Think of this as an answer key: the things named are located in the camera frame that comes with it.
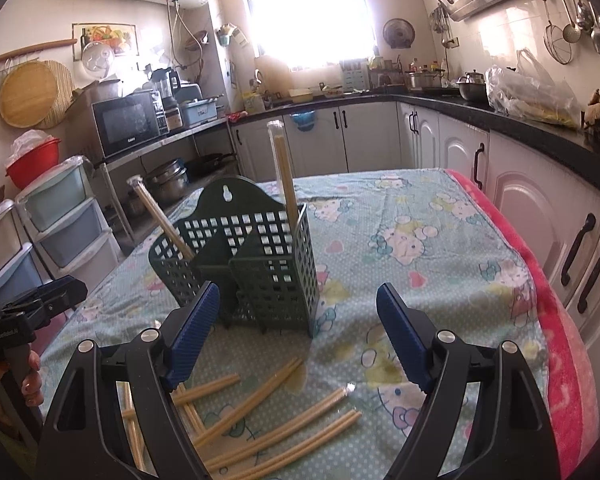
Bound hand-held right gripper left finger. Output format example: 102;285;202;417
40;280;221;480

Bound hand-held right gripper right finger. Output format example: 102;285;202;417
376;282;563;480

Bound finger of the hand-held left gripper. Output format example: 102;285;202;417
0;275;88;331

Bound green plastic utensil holder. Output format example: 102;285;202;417
148;175;321;338

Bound person's left hand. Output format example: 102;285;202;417
0;350;45;411

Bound white plastic drawer unit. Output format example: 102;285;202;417
0;199;46;311

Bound cartoon printed blanket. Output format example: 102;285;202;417
40;167;548;480

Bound red plastic basin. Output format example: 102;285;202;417
5;137;63;191

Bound stacked steel pots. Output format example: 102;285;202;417
145;157;191;202

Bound black frying pan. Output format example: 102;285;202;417
185;152;238;181

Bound black microwave oven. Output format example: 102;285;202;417
91;90;169;158

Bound white kitchen cabinets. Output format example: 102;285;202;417
230;100;600;361

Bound metal kitchen shelf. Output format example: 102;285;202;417
92;117;243;246

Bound round wooden cutting board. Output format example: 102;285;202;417
0;60;61;128

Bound round woven bamboo tray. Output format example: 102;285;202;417
32;60;76;131

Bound blue plastic box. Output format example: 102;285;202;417
180;100;218;128

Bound blue hanging bowl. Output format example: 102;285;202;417
290;110;318;133

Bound black blender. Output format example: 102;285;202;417
150;67;183;131

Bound wooden rolling pin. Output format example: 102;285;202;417
0;37;78;72

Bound steel cooking pot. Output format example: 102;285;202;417
405;71;442;92

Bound steel pot with lid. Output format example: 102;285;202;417
455;71;492;102

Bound teal knife rack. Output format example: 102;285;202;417
341;60;369;92

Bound clear plastic bag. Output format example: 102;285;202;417
485;47;581;126

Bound kitchen window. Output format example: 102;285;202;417
237;0;377;73

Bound hanging steel ladle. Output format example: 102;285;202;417
550;0;583;43

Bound fruit wall poster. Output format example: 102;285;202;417
72;22;133;61

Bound round wall fan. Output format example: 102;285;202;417
382;17;417;50

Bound hanging wire strainer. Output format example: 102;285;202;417
535;0;574;66

